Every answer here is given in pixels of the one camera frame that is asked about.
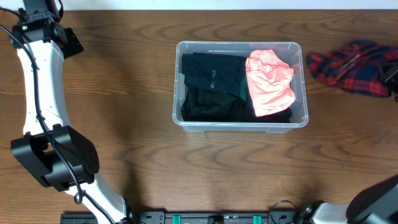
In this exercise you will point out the small black garment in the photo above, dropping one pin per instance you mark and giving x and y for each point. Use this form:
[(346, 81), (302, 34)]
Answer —
[(215, 72)]

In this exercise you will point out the clear plastic storage bin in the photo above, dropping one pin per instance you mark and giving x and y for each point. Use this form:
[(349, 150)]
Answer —
[(288, 52)]

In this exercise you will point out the dark green garment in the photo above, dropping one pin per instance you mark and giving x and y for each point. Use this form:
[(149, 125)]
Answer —
[(244, 89)]

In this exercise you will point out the pink garment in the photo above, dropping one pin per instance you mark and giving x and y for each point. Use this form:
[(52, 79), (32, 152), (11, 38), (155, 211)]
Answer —
[(268, 79)]

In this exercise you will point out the large black garment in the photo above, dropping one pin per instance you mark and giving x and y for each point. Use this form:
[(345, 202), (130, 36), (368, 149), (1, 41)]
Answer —
[(213, 106)]

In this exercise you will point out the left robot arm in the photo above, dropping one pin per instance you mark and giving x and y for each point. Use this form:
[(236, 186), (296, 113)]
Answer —
[(54, 153)]

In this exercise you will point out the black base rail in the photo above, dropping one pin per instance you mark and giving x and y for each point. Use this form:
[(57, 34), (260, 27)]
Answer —
[(214, 218)]

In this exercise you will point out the red plaid flannel shirt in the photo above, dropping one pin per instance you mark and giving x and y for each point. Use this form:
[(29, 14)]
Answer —
[(355, 68)]

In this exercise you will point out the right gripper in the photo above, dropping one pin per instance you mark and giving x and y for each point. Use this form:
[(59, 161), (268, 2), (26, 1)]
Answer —
[(392, 81)]

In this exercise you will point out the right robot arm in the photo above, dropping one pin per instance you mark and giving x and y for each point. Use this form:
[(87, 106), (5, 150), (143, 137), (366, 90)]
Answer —
[(376, 204)]

